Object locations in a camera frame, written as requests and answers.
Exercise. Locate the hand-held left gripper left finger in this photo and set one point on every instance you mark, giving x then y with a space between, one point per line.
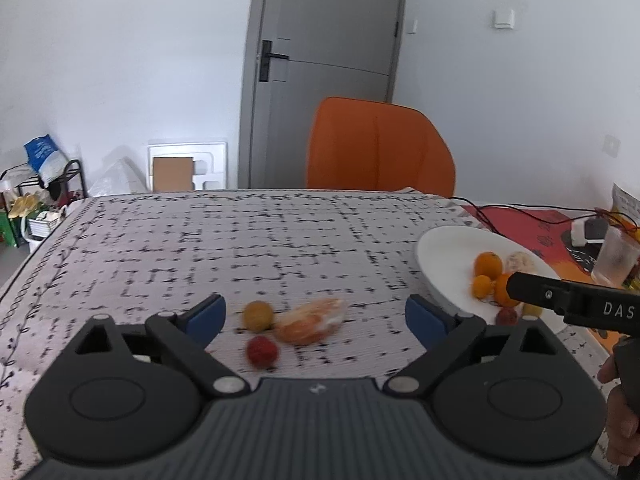
206 320

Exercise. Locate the small orange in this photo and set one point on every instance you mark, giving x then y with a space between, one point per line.
482 286

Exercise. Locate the black shoe rack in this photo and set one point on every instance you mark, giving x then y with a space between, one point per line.
75 175

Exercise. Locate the white plate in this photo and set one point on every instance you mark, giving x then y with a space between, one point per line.
445 260

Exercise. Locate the green box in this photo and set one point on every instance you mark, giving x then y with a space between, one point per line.
7 230

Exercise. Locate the white black patterned tablecloth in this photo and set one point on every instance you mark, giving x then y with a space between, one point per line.
200 250

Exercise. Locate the peeled orange segment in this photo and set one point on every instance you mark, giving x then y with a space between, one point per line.
310 327

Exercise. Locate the large orange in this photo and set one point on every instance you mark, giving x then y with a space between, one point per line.
488 262
501 291

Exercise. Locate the small white wall button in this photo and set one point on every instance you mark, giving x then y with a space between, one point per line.
412 26

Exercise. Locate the brown cardboard piece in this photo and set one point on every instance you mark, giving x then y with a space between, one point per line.
173 175

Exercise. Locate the red mat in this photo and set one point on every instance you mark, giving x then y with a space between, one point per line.
520 225

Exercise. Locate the round tan fruit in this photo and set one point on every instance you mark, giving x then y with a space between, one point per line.
258 316
531 310

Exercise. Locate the person's right hand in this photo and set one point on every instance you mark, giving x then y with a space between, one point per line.
622 430

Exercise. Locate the peeled whitish citrus piece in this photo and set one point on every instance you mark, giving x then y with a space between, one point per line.
521 262

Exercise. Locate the white charger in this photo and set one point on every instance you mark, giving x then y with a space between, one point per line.
587 232

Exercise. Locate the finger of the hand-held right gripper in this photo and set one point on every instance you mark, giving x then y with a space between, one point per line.
535 291

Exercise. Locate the clear plastic bag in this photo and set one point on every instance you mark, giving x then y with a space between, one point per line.
117 180

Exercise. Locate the orange chair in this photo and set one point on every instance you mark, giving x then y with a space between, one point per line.
380 150

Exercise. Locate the yellow slippers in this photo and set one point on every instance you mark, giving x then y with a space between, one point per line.
24 206

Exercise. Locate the red lychee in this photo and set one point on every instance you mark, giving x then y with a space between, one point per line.
506 316
261 351

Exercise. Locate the white shopping bag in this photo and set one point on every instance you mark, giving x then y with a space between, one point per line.
42 230

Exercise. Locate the snack bag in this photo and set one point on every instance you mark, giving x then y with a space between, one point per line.
627 205

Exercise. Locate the white light switch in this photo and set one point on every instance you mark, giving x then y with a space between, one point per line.
504 18

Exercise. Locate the white foam packaging board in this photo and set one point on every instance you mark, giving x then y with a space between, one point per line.
210 155

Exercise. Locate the blue white bag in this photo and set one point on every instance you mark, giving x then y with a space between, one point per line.
45 157

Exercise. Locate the grey door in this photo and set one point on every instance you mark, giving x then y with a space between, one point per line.
325 75

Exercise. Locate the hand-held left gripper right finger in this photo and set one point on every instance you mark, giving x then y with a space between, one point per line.
425 317

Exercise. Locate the clear plastic cup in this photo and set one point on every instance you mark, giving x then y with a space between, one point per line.
615 257

